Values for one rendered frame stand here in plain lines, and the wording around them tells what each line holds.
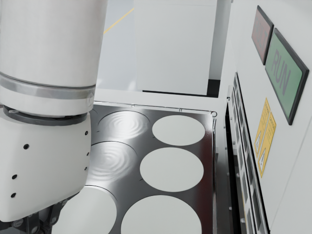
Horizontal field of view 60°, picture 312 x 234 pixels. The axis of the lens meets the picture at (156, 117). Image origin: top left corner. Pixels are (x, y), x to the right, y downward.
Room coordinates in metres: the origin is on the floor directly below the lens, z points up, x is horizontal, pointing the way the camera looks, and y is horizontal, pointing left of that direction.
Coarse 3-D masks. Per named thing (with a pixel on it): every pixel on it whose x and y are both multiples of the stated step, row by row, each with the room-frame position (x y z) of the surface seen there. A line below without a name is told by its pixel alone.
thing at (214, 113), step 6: (96, 102) 0.53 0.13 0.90; (102, 102) 0.53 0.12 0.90; (108, 102) 0.52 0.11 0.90; (114, 102) 0.53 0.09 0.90; (144, 108) 0.51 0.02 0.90; (150, 108) 0.50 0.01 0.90; (156, 108) 0.50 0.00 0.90; (162, 108) 0.50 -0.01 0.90; (168, 108) 0.50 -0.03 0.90; (174, 108) 0.50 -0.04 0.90; (210, 114) 0.48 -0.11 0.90; (216, 114) 0.48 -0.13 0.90
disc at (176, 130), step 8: (160, 120) 0.46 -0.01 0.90; (168, 120) 0.46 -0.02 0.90; (176, 120) 0.46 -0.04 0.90; (184, 120) 0.46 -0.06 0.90; (192, 120) 0.46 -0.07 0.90; (152, 128) 0.43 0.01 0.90; (160, 128) 0.43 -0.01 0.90; (168, 128) 0.43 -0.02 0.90; (176, 128) 0.43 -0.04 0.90; (184, 128) 0.43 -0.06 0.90; (192, 128) 0.43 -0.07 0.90; (200, 128) 0.43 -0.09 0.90; (160, 136) 0.40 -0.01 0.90; (168, 136) 0.40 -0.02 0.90; (176, 136) 0.40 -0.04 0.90; (184, 136) 0.40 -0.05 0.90; (192, 136) 0.40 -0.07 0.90; (200, 136) 0.40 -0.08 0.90; (176, 144) 0.38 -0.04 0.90; (184, 144) 0.38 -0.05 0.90
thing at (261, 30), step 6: (258, 12) 0.40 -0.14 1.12; (258, 18) 0.39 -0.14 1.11; (258, 24) 0.38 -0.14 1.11; (264, 24) 0.35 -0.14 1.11; (258, 30) 0.38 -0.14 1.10; (264, 30) 0.34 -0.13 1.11; (252, 36) 0.41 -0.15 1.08; (258, 36) 0.37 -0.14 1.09; (264, 36) 0.33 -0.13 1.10; (258, 42) 0.36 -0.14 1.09; (264, 42) 0.32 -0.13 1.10; (258, 48) 0.35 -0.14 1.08; (264, 48) 0.32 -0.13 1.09; (264, 54) 0.31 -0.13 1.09
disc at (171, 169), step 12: (156, 156) 0.35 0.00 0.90; (168, 156) 0.35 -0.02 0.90; (180, 156) 0.35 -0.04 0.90; (192, 156) 0.35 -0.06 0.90; (144, 168) 0.32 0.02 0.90; (156, 168) 0.32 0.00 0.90; (168, 168) 0.32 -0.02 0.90; (180, 168) 0.32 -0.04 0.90; (192, 168) 0.32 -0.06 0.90; (144, 180) 0.29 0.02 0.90; (156, 180) 0.29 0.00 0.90; (168, 180) 0.29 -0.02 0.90; (180, 180) 0.29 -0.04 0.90; (192, 180) 0.29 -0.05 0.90
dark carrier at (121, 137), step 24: (96, 120) 0.46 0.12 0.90; (120, 120) 0.46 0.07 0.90; (144, 120) 0.46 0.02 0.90; (96, 144) 0.38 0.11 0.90; (120, 144) 0.38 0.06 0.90; (144, 144) 0.38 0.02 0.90; (168, 144) 0.38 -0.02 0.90; (192, 144) 0.38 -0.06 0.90; (96, 168) 0.32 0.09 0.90; (120, 168) 0.32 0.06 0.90; (120, 192) 0.27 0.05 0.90; (144, 192) 0.27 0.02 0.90; (168, 192) 0.27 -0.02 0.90; (192, 192) 0.27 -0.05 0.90; (120, 216) 0.23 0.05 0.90
